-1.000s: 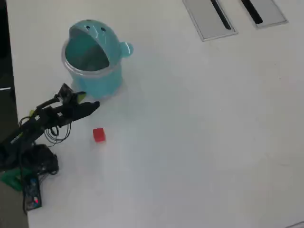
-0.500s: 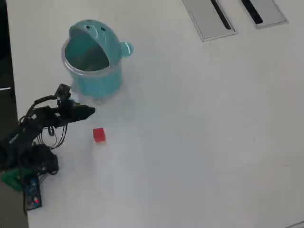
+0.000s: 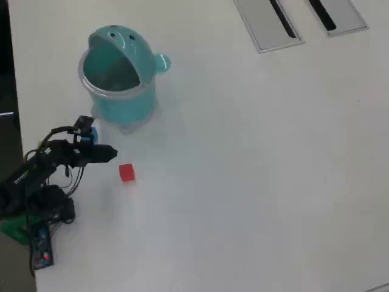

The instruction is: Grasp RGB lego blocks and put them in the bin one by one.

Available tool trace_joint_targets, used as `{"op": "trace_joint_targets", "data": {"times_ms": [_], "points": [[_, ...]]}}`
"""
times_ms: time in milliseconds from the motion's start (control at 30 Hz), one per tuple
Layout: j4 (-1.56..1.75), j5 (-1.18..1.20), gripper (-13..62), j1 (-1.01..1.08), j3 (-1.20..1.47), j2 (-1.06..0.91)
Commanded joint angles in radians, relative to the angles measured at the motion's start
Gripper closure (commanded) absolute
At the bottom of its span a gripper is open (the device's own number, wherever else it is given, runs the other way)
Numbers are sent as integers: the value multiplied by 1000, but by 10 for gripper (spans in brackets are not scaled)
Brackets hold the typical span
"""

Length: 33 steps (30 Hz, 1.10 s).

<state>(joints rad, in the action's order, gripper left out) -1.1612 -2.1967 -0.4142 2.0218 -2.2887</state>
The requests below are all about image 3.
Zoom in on blue controller circuit board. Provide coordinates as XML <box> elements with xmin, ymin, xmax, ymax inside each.
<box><xmin>31</xmin><ymin>224</ymin><xmax>55</xmax><ymax>270</ymax></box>

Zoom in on small wrist camera board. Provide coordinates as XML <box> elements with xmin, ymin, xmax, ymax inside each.
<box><xmin>74</xmin><ymin>115</ymin><xmax>95</xmax><ymax>134</ymax></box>

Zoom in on teal whale-shaped bin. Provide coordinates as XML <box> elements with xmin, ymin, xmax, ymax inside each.
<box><xmin>78</xmin><ymin>25</ymin><xmax>173</xmax><ymax>135</ymax></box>

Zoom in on red cube block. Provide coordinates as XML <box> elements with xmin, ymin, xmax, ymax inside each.
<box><xmin>119</xmin><ymin>163</ymin><xmax>137</xmax><ymax>184</ymax></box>

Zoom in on blue cube block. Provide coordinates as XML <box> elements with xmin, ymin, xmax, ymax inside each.
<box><xmin>81</xmin><ymin>127</ymin><xmax>100</xmax><ymax>146</ymax></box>

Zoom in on dark grey furniture panel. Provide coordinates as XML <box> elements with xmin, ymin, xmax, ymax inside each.
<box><xmin>0</xmin><ymin>111</ymin><xmax>25</xmax><ymax>183</ymax></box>

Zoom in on green table clamp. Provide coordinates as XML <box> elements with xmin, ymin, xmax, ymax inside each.
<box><xmin>0</xmin><ymin>217</ymin><xmax>31</xmax><ymax>246</ymax></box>

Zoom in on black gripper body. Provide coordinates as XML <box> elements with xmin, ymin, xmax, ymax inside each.
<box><xmin>68</xmin><ymin>141</ymin><xmax>96</xmax><ymax>169</ymax></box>

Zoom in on black camera cable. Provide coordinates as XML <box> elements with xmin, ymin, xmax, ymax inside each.
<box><xmin>36</xmin><ymin>126</ymin><xmax>78</xmax><ymax>153</ymax></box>

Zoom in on metal table cable grommet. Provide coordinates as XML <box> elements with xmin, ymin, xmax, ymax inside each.
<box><xmin>233</xmin><ymin>0</ymin><xmax>305</xmax><ymax>54</ymax></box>
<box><xmin>308</xmin><ymin>0</ymin><xmax>370</xmax><ymax>38</ymax></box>

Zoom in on thin black servo wires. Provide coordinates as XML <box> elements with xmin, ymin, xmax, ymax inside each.
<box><xmin>62</xmin><ymin>165</ymin><xmax>86</xmax><ymax>195</ymax></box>

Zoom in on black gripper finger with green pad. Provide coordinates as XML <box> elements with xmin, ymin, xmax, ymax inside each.
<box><xmin>94</xmin><ymin>144</ymin><xmax>119</xmax><ymax>156</ymax></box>
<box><xmin>88</xmin><ymin>154</ymin><xmax>115</xmax><ymax>165</ymax></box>

